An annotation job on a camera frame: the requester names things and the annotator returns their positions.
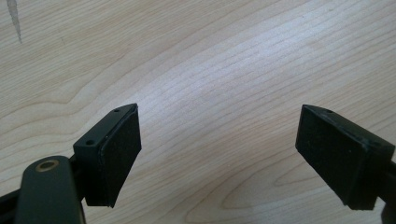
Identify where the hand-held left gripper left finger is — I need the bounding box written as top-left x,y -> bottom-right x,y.
72,103 -> 143,209

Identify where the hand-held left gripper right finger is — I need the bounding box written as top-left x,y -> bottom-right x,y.
294,104 -> 396,211

